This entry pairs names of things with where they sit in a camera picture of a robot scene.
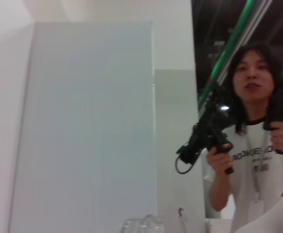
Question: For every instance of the person's right hand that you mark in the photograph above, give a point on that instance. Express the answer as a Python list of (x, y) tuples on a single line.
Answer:
[(217, 160)]

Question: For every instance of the person's left hand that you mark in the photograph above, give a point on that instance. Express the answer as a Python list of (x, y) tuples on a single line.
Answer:
[(282, 138)]

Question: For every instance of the black handheld teleoperation controller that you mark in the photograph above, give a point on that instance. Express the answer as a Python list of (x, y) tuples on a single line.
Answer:
[(204, 140), (280, 109)]

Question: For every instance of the clear white glasses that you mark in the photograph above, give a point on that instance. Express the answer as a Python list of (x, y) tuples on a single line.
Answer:
[(141, 224)]

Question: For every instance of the person's right forearm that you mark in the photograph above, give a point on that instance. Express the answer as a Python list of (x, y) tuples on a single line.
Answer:
[(219, 191)]

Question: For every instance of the person in white t-shirt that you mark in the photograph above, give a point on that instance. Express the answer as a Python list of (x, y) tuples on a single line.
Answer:
[(253, 170)]

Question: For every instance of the green ceiling pipe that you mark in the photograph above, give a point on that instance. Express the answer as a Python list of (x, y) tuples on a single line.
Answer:
[(229, 43)]

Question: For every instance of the large white panel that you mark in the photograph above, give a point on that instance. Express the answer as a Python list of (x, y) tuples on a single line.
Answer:
[(83, 121)]

